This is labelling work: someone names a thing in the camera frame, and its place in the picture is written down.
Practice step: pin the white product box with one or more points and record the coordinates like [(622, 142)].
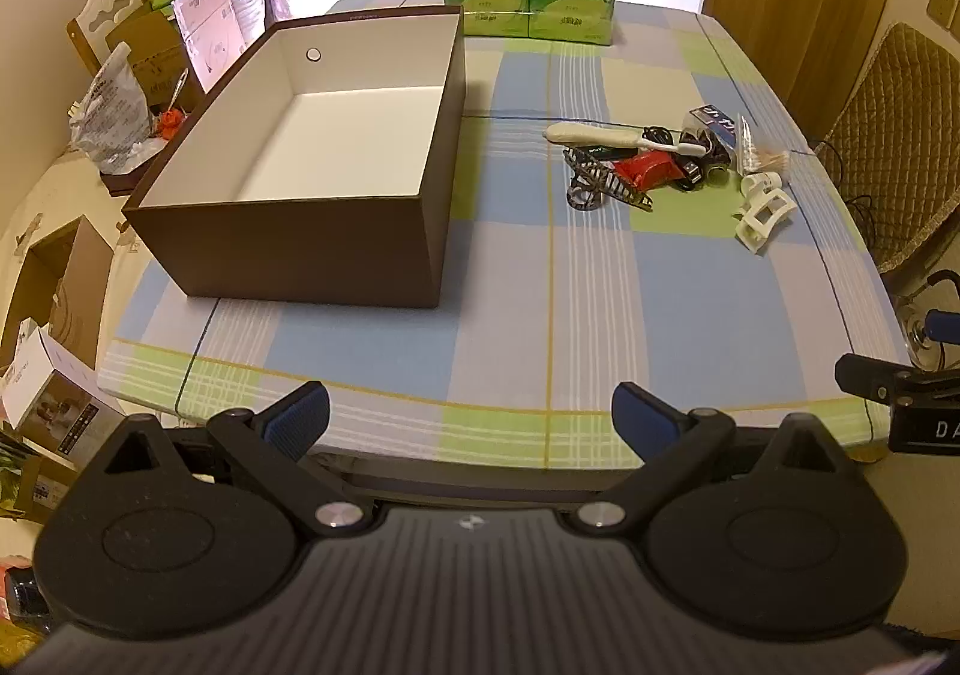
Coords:
[(52, 390)]

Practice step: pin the silver metal object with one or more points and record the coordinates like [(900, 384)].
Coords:
[(916, 337)]

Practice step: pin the checked tablecloth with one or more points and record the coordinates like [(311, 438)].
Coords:
[(675, 315)]

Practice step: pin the white brush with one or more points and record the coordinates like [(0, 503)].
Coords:
[(600, 136)]

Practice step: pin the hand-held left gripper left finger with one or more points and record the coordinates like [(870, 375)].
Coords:
[(300, 416)]

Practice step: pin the brown cardboard box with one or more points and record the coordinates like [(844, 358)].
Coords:
[(300, 255)]

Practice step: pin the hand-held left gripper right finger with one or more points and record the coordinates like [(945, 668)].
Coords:
[(645, 420)]

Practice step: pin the pink white carton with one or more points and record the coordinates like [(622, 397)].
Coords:
[(210, 22)]

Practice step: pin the orange plastic object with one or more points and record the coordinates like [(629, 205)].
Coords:
[(169, 121)]

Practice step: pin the black printed hair band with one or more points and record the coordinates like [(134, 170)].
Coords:
[(688, 174)]

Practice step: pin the cardboard box with clutter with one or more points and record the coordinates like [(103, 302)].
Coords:
[(86, 37)]

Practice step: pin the blue dental floss box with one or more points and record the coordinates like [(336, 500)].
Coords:
[(712, 118)]

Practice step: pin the white hair claw clip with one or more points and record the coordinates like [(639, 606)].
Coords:
[(765, 217)]

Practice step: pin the black striped hair clip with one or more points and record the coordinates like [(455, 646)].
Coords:
[(592, 184)]

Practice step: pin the cotton swab bag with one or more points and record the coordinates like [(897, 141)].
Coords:
[(769, 161)]

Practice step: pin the brown cardboard carton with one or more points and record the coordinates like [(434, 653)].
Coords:
[(150, 60)]

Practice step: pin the red packet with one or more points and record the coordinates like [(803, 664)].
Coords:
[(649, 169)]

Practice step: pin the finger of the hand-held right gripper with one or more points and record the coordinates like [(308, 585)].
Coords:
[(870, 376)]

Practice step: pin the open cardboard box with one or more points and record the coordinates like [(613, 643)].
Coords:
[(82, 292)]

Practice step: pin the white bucket stack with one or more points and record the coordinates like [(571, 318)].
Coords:
[(251, 15)]

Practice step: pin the grey plastic bag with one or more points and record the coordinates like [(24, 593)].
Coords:
[(112, 112)]

